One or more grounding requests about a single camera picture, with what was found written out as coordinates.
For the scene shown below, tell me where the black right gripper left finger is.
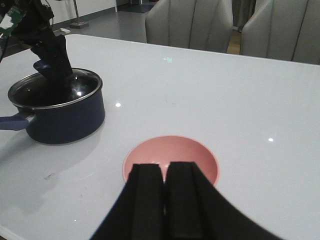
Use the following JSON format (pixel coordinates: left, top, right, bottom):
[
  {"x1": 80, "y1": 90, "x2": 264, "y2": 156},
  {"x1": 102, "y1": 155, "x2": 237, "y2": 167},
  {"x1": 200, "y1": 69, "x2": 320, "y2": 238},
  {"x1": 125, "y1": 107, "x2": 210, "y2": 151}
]
[{"x1": 91, "y1": 164, "x2": 164, "y2": 240}]

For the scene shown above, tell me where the pink plastic bowl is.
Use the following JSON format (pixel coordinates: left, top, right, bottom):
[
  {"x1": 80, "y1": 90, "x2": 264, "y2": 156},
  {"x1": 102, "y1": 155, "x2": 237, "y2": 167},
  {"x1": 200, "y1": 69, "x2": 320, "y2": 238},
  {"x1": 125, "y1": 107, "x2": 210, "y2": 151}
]
[{"x1": 122, "y1": 135, "x2": 220, "y2": 186}]

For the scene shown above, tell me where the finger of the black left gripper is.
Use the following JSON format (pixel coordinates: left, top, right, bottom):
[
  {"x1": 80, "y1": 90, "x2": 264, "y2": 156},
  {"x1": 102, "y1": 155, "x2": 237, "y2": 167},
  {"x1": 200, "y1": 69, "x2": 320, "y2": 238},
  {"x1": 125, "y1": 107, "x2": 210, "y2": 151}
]
[
  {"x1": 48, "y1": 35, "x2": 73, "y2": 78},
  {"x1": 31, "y1": 47, "x2": 63, "y2": 87}
]

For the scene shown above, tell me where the right beige upholstered chair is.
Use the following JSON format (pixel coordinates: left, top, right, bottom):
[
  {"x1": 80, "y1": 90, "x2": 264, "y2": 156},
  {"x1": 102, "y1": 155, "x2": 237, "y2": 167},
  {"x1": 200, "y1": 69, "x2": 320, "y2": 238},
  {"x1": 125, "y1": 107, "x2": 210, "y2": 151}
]
[{"x1": 240, "y1": 0, "x2": 320, "y2": 65}]

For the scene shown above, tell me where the glass lid with blue knob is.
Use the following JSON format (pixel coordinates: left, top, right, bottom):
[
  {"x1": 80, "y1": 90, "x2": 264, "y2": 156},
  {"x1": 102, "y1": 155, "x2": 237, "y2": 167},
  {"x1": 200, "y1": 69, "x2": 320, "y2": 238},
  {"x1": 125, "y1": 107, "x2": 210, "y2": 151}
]
[{"x1": 8, "y1": 67, "x2": 103, "y2": 110}]

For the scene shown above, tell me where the barrier post base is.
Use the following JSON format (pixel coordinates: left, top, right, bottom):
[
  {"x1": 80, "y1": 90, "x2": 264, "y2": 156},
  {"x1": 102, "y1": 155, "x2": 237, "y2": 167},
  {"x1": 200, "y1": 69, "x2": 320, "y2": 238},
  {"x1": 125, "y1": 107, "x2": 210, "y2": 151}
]
[{"x1": 69, "y1": 21, "x2": 89, "y2": 29}]

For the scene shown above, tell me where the green circuit board with led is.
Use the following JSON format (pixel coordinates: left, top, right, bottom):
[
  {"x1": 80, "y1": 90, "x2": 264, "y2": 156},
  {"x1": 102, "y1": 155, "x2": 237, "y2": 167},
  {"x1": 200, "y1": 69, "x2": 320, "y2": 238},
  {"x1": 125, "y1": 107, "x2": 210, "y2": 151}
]
[{"x1": 0, "y1": 5, "x2": 27, "y2": 40}]

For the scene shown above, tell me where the dark blue saucepan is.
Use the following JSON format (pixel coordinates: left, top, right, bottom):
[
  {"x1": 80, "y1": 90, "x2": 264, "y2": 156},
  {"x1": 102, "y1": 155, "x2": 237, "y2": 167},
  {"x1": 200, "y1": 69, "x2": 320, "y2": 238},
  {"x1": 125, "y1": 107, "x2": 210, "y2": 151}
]
[{"x1": 0, "y1": 88, "x2": 106, "y2": 144}]

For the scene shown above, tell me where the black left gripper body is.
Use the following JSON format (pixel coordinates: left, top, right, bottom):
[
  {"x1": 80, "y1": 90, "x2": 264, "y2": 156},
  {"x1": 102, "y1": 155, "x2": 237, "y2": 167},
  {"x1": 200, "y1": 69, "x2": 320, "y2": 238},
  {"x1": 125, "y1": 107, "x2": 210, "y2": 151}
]
[{"x1": 9, "y1": 0, "x2": 55, "y2": 48}]

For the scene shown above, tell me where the left beige upholstered chair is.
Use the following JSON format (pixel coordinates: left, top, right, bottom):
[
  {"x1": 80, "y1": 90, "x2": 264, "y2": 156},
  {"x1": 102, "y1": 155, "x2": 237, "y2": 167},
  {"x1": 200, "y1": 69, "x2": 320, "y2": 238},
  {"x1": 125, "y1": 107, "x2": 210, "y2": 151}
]
[{"x1": 145, "y1": 0, "x2": 233, "y2": 53}]

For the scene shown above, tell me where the beige upholstered chair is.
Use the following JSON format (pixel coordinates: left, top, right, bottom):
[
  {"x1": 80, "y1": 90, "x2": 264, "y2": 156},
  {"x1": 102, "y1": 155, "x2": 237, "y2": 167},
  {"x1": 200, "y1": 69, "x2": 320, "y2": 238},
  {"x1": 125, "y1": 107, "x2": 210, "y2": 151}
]
[
  {"x1": 145, "y1": 0, "x2": 233, "y2": 53},
  {"x1": 240, "y1": 0, "x2": 320, "y2": 65}
]

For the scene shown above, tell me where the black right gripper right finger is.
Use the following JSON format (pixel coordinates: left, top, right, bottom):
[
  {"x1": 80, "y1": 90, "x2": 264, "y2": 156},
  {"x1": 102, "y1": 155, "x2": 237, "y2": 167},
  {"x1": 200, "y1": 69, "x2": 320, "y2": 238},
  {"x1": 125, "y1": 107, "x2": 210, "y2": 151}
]
[{"x1": 165, "y1": 162, "x2": 279, "y2": 240}]

